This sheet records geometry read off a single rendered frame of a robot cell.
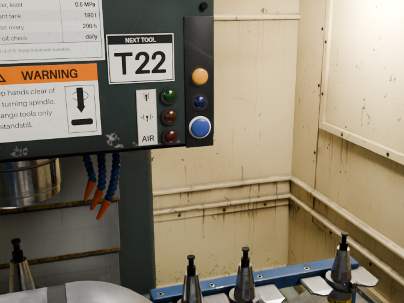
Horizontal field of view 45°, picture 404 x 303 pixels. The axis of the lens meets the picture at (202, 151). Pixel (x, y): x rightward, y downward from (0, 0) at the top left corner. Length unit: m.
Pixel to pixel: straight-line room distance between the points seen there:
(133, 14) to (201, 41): 0.11
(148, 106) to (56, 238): 0.83
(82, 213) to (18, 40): 0.83
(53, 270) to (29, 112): 0.88
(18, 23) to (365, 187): 1.23
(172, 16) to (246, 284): 0.53
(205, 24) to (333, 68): 1.04
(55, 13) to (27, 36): 0.05
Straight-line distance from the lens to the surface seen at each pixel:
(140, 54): 0.73
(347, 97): 1.68
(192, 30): 0.75
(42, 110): 0.73
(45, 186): 0.91
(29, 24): 0.72
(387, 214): 1.58
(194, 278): 0.95
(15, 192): 0.90
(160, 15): 0.74
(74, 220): 1.48
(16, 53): 0.72
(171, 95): 0.74
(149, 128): 0.75
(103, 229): 1.50
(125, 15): 0.73
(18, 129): 0.74
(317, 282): 1.10
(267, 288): 1.06
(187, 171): 1.91
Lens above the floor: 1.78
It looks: 17 degrees down
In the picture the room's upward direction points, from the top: straight up
